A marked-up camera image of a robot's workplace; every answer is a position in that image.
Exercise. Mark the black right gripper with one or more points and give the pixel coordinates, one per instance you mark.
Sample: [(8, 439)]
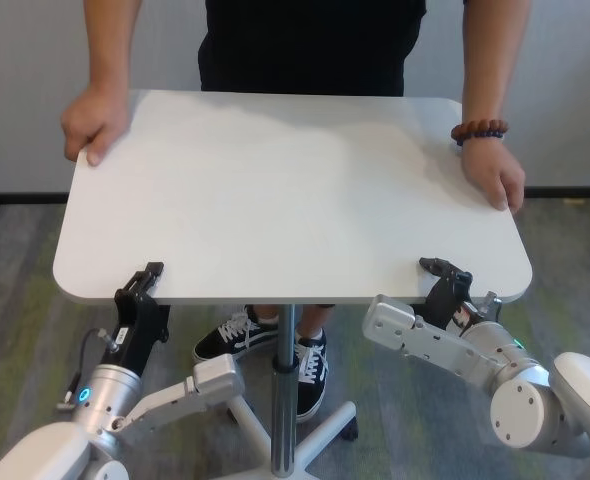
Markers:
[(450, 302)]

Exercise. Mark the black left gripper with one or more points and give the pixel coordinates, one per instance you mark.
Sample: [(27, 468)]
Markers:
[(137, 325)]

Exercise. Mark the white rolling table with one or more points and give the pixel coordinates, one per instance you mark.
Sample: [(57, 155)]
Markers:
[(295, 200)]

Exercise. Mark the person's right forearm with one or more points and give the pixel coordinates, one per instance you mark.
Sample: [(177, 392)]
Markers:
[(110, 45)]

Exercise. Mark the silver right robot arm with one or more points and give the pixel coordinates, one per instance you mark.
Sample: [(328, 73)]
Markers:
[(525, 410)]

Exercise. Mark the person's left forearm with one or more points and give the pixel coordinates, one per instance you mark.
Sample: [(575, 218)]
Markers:
[(490, 65)]

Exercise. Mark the person's left hand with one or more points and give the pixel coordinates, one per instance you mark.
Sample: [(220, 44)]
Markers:
[(495, 172)]

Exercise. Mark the person's right hand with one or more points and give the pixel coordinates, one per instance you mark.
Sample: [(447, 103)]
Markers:
[(95, 122)]

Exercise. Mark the person's right leg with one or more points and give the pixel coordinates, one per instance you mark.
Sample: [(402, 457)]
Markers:
[(265, 314)]

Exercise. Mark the person's leg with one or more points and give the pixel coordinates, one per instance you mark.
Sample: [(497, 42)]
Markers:
[(315, 320), (265, 314)]

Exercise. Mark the person's left leg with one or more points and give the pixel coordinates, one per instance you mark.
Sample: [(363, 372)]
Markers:
[(315, 320)]

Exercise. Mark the small yellow floor marker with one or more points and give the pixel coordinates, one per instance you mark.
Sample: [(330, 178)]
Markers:
[(577, 200)]

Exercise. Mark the person in black shirt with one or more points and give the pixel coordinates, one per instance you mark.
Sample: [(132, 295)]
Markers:
[(305, 45)]

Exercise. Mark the black wall baseboard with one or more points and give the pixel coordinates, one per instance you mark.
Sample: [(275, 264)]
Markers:
[(25, 196)]

